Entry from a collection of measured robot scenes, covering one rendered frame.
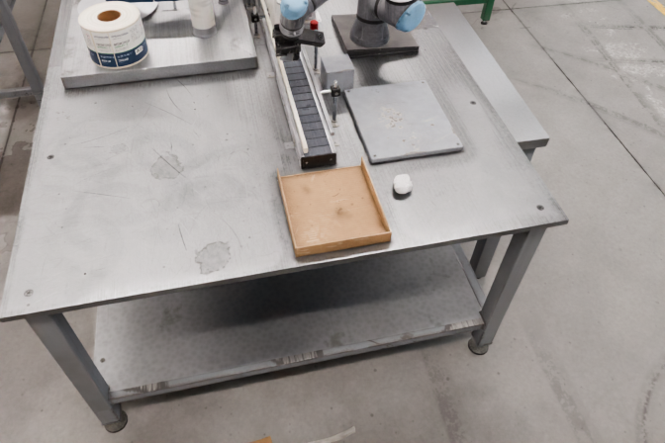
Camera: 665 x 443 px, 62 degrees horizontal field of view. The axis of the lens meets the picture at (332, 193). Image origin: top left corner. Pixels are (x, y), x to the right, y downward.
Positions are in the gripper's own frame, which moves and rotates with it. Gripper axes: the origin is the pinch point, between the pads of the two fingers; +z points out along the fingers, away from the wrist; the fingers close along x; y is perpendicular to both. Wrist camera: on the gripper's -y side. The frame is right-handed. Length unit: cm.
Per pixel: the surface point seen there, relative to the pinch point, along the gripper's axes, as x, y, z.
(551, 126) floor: 8, -154, 104
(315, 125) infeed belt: 28.9, -1.2, -10.4
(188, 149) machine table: 29.7, 38.6, -5.1
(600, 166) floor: 38, -163, 86
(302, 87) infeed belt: 11.5, -0.9, -0.4
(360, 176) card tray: 49, -11, -17
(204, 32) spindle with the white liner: -21.9, 28.7, 16.2
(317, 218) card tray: 60, 5, -23
